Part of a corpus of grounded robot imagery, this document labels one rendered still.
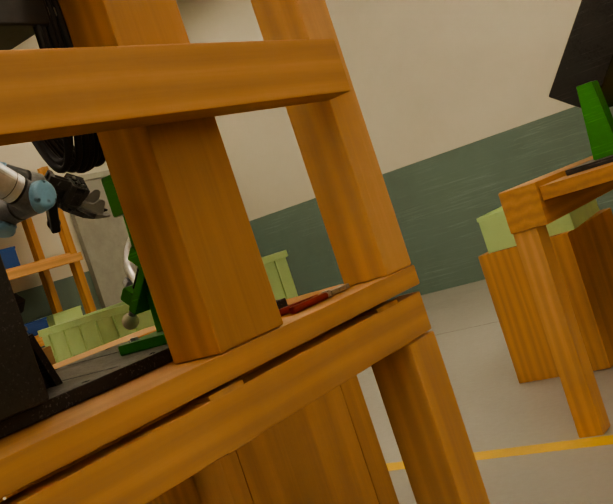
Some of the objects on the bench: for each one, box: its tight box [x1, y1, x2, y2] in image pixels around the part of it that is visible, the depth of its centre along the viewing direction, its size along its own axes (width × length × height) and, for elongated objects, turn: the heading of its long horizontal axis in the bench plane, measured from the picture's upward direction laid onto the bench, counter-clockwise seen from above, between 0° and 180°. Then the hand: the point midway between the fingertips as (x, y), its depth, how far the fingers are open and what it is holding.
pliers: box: [279, 283, 350, 316], centre depth 146 cm, size 16×5×1 cm, turn 41°
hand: (103, 213), depth 255 cm, fingers closed
